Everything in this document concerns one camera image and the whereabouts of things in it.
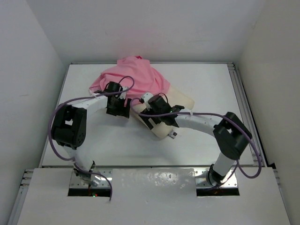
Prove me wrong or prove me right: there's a pink pillowcase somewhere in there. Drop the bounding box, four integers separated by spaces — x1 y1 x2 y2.
90 56 170 98

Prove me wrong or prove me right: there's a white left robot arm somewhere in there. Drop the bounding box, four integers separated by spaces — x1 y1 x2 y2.
48 82 131 187

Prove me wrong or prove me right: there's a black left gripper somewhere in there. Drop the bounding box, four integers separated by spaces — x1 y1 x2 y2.
107 96 130 118

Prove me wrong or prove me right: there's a metal base plate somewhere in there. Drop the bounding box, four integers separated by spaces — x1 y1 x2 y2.
69 169 112 189
194 167 238 189

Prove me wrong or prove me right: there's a white front cover board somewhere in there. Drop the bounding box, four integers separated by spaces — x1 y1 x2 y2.
18 168 290 225

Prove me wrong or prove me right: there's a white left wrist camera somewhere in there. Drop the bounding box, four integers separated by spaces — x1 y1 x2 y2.
118 86 129 100

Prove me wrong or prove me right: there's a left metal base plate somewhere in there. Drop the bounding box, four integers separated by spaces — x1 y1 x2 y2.
69 169 112 189

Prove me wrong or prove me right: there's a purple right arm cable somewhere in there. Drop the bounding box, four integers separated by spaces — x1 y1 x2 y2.
130 97 263 188

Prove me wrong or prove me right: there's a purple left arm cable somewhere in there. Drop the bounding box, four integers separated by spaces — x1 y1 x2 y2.
48 76 135 202

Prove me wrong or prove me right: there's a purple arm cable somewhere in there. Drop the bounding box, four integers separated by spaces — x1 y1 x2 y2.
130 97 263 188
48 76 135 202

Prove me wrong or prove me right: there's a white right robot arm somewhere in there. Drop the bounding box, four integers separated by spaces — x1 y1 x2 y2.
139 92 252 187

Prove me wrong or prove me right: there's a cream pillow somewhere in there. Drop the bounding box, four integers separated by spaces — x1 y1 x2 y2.
130 86 195 139

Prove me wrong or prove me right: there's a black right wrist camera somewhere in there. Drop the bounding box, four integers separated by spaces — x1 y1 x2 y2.
141 92 153 109

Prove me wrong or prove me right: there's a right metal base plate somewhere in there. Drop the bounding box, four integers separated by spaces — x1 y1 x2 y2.
194 167 238 189

